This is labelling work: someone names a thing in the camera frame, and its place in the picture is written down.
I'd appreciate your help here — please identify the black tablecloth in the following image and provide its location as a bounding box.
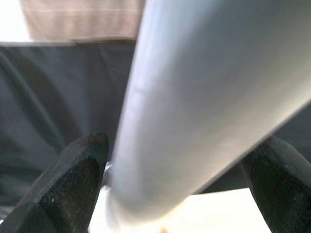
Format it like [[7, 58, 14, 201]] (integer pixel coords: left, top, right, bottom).
[[0, 40, 311, 212]]

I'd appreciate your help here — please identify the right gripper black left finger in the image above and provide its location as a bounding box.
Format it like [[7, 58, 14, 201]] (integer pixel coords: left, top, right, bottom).
[[0, 132, 109, 233]]

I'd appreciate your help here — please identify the beige woven mat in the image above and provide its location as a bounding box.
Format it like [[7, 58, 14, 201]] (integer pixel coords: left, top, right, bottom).
[[20, 0, 144, 46]]

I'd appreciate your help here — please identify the white plastic table leg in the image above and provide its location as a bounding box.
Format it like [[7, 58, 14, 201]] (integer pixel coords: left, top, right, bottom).
[[105, 0, 311, 229]]

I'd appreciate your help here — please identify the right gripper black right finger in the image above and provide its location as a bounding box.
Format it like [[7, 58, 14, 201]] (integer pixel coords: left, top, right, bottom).
[[240, 135, 311, 233]]

